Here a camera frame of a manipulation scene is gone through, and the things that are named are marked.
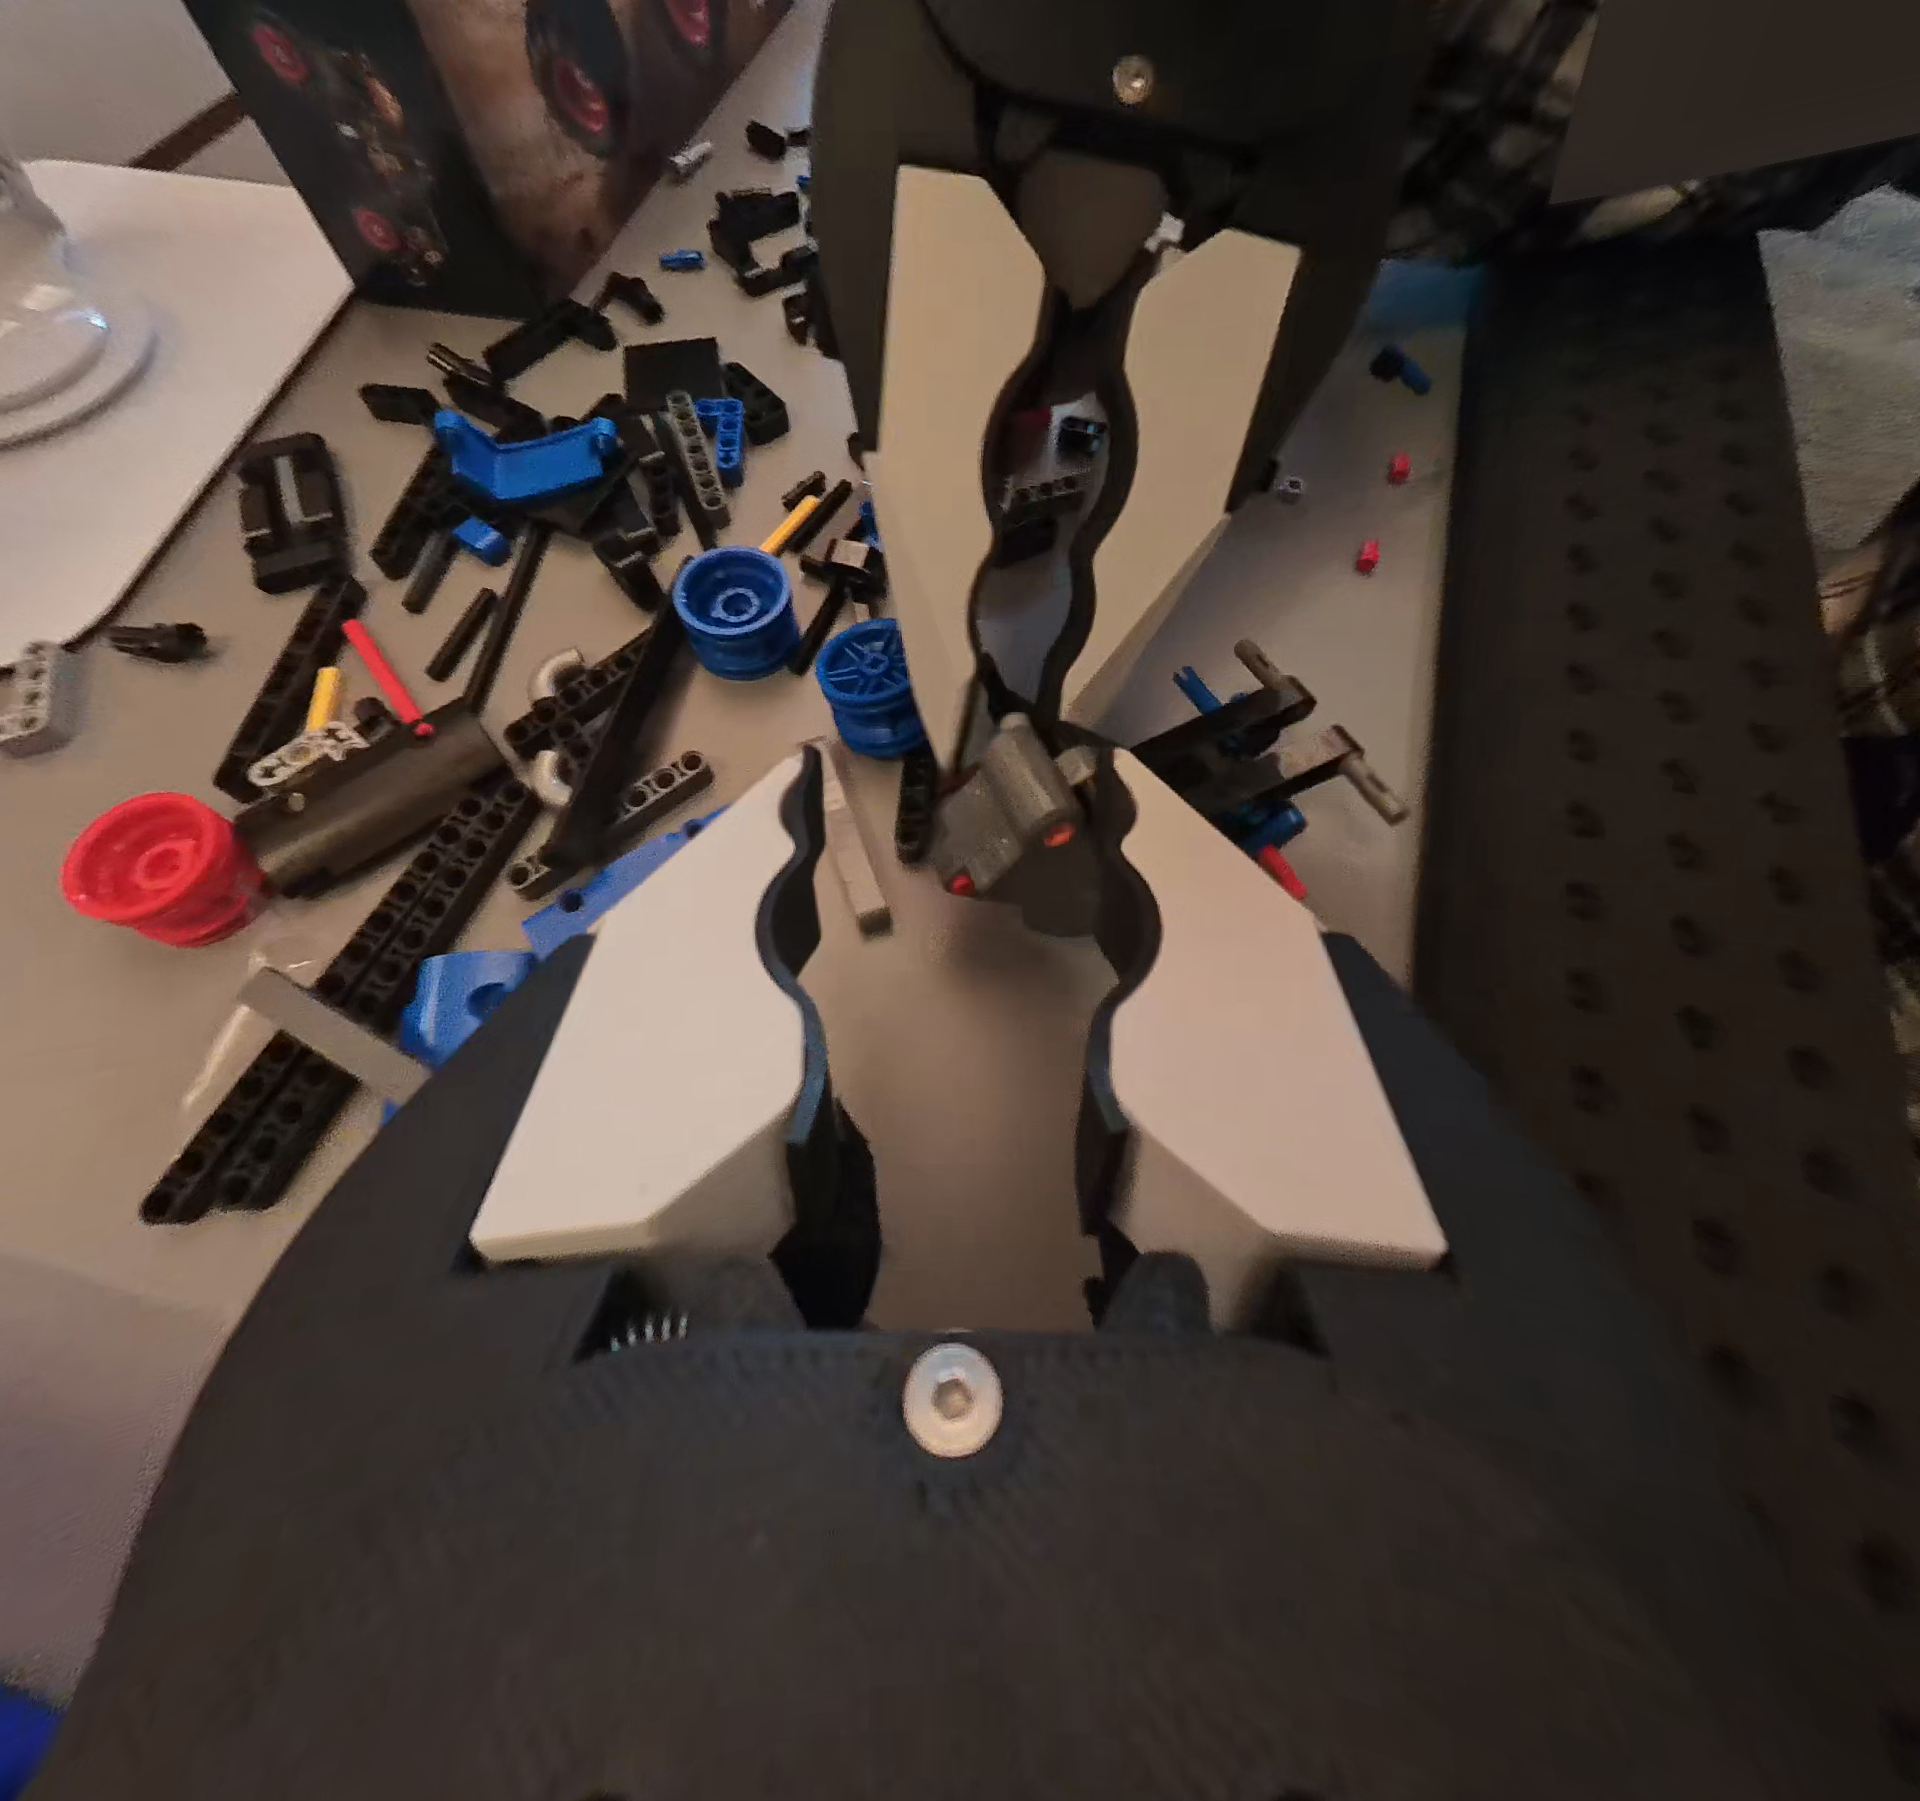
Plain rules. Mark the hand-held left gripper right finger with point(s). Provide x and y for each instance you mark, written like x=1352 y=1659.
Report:
x=1273 y=1081

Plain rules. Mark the blue toy wheel hub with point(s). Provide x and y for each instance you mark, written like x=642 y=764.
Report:
x=735 y=608
x=871 y=676

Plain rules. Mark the black flat toy panel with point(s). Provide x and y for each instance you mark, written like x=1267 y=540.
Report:
x=672 y=377

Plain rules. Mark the red toy wheel hub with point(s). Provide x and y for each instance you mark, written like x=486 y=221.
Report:
x=149 y=864

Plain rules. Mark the small blue toy connector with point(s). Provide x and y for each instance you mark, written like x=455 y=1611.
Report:
x=481 y=539

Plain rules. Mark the blue curved toy panel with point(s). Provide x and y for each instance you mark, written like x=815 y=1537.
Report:
x=448 y=1005

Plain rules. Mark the red toy axle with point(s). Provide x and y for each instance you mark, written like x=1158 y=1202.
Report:
x=383 y=676

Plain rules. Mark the small black toy pin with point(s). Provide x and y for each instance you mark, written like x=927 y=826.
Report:
x=159 y=637

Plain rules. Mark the grey desk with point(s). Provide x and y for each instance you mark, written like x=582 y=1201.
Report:
x=1351 y=781

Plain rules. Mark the black L-shaped toy beam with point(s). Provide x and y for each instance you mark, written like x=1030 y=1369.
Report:
x=630 y=795

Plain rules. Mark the pile of black toy beams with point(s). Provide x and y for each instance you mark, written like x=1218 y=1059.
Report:
x=600 y=721

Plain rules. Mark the light grey angled toy beam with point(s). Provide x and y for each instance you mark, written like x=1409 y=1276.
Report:
x=33 y=698

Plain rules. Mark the yellow toy axle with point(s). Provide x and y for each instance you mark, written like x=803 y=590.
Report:
x=323 y=698
x=788 y=523

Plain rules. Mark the toy brick motor assembly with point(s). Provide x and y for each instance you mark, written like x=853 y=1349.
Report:
x=1034 y=795

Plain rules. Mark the black toy frame piece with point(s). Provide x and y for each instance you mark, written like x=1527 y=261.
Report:
x=294 y=512

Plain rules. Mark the light grey toy elbow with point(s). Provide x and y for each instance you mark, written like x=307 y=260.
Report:
x=557 y=668
x=551 y=773

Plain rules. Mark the grey flat toy bar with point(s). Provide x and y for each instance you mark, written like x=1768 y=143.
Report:
x=859 y=842

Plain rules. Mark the black dimpled mat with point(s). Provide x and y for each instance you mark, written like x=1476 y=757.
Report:
x=1651 y=855

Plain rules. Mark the person's plaid shirt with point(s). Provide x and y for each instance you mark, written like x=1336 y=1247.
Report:
x=1875 y=632

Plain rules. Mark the toy set box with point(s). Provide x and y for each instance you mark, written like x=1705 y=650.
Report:
x=481 y=75

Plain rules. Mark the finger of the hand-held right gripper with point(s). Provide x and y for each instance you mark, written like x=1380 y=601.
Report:
x=1200 y=405
x=929 y=377

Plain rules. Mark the white book stand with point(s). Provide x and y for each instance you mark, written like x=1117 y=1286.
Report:
x=149 y=361

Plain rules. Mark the dark blue toy connector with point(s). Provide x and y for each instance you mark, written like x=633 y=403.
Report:
x=1403 y=368

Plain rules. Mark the grey holed toy beam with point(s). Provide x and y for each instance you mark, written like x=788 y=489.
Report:
x=699 y=459

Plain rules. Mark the black toy cylinder piece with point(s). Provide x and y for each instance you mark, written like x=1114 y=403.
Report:
x=375 y=795

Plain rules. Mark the white toy connector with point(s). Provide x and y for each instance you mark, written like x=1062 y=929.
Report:
x=307 y=755

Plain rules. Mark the long black toy beam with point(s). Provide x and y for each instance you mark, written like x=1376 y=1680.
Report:
x=294 y=689

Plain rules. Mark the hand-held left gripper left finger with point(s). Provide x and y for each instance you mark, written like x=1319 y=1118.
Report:
x=644 y=1081

